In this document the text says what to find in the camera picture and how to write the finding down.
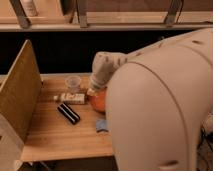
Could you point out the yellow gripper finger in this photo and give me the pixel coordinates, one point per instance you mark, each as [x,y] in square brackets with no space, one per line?
[90,92]

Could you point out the black striped eraser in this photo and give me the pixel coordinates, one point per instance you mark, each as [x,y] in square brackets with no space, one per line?
[69,113]

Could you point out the blue sponge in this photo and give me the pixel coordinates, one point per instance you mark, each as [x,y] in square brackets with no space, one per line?
[101,125]

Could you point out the small white labelled bottle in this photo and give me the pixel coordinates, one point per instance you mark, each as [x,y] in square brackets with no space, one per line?
[70,98]

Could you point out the left wooden side panel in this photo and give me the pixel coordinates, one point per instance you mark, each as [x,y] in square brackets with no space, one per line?
[18,96]

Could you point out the wooden shelf rack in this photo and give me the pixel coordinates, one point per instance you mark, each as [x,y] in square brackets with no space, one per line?
[101,15]

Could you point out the clear plastic cup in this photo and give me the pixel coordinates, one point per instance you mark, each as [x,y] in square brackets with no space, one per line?
[73,83]

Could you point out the orange bowl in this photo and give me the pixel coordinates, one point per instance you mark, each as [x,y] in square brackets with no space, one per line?
[98,101]

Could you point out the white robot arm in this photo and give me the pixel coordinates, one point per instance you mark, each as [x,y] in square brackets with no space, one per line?
[157,98]

